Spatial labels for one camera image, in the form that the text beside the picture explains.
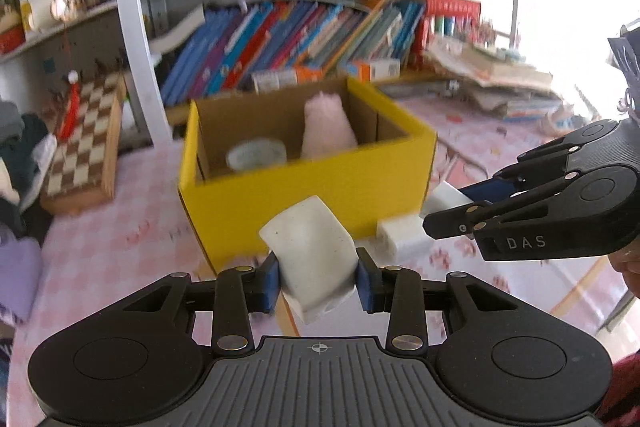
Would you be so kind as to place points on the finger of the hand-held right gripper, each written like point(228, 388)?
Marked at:
point(492, 189)
point(500, 213)

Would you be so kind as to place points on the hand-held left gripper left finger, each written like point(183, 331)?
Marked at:
point(270, 279)

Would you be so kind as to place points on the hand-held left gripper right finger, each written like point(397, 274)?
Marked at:
point(367, 281)

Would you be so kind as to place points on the white plastic block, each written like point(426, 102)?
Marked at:
point(310, 252)

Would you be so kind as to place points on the yellow cardboard box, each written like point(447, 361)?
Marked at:
point(235, 217)

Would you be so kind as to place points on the pink plush toy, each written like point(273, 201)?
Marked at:
point(327, 127)

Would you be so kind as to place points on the person's right forearm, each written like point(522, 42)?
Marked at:
point(625, 387)

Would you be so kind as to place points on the pink checkered desktop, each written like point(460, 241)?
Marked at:
point(125, 247)

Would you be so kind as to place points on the person's right hand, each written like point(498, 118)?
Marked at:
point(627, 272)

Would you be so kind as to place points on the white power strip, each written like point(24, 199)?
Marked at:
point(562, 122)

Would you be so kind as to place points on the stack of papers and books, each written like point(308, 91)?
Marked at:
point(490, 77)

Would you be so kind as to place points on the small orange white box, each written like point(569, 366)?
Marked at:
point(285, 79)
point(372, 69)

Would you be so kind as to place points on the wooden chessboard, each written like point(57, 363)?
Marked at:
point(85, 147)

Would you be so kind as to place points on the row of colourful books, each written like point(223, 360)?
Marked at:
point(290, 37)

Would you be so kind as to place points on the purple garment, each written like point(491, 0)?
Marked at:
point(17, 277)

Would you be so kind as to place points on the red tassel ornament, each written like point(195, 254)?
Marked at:
point(72, 107)

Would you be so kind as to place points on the white desk shelf unit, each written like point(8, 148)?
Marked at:
point(131, 32)

